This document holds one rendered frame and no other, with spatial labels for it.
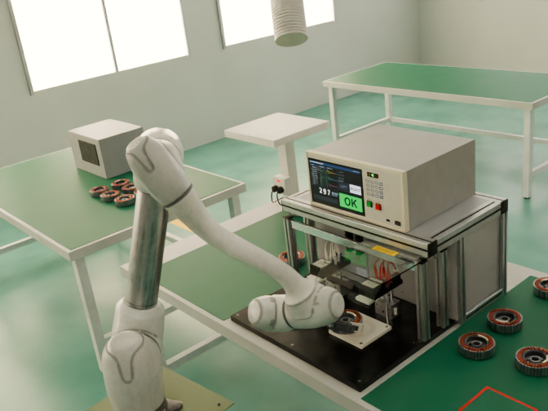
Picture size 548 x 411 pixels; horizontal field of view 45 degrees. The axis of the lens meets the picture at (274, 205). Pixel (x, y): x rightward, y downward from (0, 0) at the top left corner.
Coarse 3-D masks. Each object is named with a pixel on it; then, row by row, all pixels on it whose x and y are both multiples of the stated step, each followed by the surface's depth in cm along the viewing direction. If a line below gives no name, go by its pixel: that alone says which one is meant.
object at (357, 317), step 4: (344, 312) 222; (348, 312) 221; (352, 312) 220; (356, 312) 220; (340, 316) 222; (344, 316) 222; (348, 316) 222; (352, 316) 220; (356, 316) 218; (360, 316) 218; (344, 320) 220; (348, 320) 218; (352, 320) 220; (356, 320) 215; (360, 320) 216; (336, 332) 215; (340, 332) 215; (344, 332) 214
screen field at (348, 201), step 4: (340, 196) 230; (344, 196) 228; (348, 196) 226; (340, 200) 230; (344, 200) 229; (348, 200) 227; (352, 200) 226; (356, 200) 224; (360, 200) 222; (340, 204) 231; (344, 204) 229; (348, 204) 228; (352, 204) 226; (356, 204) 225; (360, 204) 223; (348, 208) 228; (352, 208) 227; (356, 208) 225; (360, 208) 224
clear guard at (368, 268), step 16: (368, 240) 222; (336, 256) 213; (352, 256) 212; (368, 256) 211; (384, 256) 209; (400, 256) 208; (416, 256) 207; (320, 272) 210; (336, 272) 206; (352, 272) 202; (368, 272) 201; (384, 272) 200; (400, 272) 198; (336, 288) 203; (368, 288) 196; (368, 304) 193
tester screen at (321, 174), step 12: (312, 168) 236; (324, 168) 231; (336, 168) 227; (312, 180) 238; (324, 180) 234; (336, 180) 229; (348, 180) 224; (312, 192) 241; (336, 192) 231; (348, 192) 226; (336, 204) 233
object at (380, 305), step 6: (384, 294) 235; (378, 300) 232; (384, 300) 231; (390, 300) 231; (396, 300) 230; (378, 306) 232; (384, 306) 230; (390, 306) 228; (396, 306) 229; (378, 312) 233; (384, 312) 231; (390, 312) 229; (390, 318) 230
